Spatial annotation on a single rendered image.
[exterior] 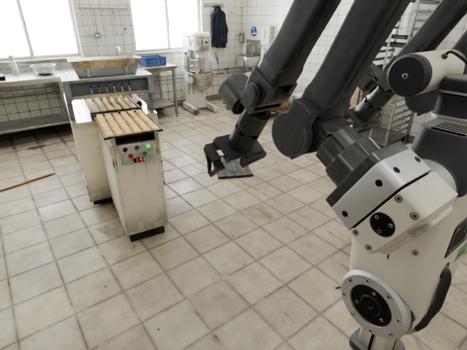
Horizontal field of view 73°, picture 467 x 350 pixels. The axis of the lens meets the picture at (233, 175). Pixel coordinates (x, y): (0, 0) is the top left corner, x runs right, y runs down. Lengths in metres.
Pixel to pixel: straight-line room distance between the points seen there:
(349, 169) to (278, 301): 1.78
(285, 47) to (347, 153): 0.20
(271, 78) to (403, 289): 0.48
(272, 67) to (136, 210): 2.12
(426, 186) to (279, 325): 1.71
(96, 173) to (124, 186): 0.72
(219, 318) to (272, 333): 0.32
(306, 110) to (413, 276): 0.39
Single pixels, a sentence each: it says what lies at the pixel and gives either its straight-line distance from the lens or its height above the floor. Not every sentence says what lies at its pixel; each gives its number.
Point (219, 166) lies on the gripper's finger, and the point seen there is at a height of 1.34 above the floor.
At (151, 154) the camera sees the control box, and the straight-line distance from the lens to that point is 2.37.
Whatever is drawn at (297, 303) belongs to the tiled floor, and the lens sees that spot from 2.21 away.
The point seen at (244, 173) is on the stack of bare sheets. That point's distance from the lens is 3.64.
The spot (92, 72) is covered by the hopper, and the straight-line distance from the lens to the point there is 2.97.
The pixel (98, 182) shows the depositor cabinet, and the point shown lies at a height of 0.26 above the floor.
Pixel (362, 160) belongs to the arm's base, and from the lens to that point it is 0.49.
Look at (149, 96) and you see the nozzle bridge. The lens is 3.12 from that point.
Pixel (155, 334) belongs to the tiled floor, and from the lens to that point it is 2.09.
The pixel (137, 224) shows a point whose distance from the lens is 2.64.
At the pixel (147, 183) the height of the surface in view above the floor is 0.50.
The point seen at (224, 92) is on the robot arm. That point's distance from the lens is 0.69.
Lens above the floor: 1.63
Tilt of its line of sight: 26 degrees down
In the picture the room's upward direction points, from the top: straight up
